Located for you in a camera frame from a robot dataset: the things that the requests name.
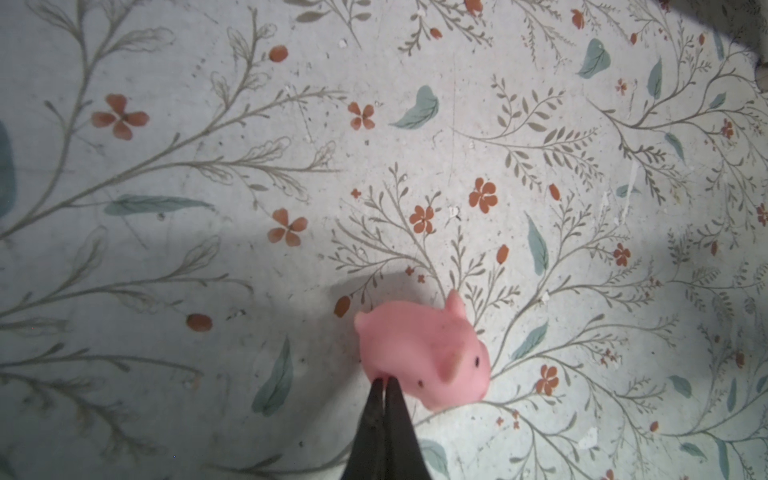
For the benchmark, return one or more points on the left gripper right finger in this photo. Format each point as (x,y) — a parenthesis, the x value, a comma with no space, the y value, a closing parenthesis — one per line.
(403,457)

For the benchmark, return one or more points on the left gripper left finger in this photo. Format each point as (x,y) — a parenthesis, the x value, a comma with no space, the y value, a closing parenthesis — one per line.
(367,457)

